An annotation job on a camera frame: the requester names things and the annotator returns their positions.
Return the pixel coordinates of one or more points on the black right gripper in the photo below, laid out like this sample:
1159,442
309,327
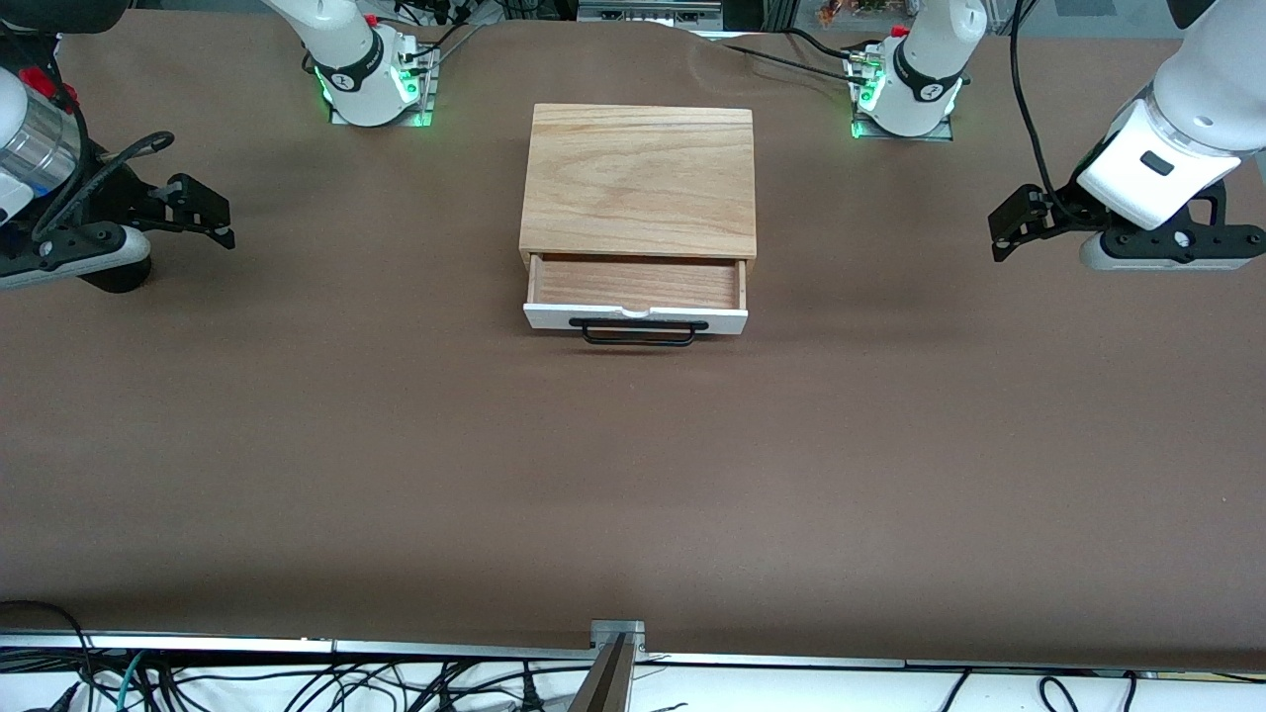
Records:
111,194

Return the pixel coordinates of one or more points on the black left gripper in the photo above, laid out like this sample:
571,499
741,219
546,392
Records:
1056,210

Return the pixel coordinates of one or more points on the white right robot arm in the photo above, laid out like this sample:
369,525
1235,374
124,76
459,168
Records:
346,49

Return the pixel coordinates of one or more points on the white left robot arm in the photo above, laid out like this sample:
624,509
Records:
1187,109

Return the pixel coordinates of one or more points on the light wooden drawer cabinet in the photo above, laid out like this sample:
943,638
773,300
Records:
638,178

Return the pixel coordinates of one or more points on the black ribbed vase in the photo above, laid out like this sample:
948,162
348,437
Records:
119,280

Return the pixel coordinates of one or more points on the brown table cover sheet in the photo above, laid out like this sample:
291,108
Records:
633,475

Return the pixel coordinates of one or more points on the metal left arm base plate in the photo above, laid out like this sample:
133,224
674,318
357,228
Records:
940,132

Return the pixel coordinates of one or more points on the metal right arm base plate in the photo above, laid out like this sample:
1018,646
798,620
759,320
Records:
425,84

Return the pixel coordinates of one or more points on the aluminium table edge rail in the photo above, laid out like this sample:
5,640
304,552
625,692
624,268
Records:
445,650

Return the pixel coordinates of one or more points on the grey metal mounting bracket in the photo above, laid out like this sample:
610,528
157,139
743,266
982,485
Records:
617,638

